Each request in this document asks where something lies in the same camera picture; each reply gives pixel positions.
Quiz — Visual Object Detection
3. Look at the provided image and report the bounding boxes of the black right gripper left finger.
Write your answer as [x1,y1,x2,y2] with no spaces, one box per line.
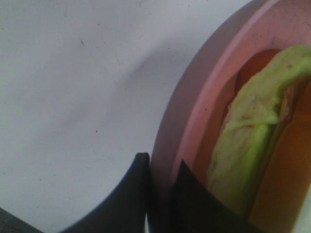
[63,153,150,233]

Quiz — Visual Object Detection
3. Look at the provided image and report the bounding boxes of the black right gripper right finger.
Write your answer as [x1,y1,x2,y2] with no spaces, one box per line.
[148,162,260,233]

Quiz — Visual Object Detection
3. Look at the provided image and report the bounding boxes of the sandwich with lettuce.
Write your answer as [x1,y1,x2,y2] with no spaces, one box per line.
[207,45,311,233]

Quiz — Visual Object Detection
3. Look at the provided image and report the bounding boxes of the pink round plate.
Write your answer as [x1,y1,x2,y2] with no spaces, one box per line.
[151,0,311,196]

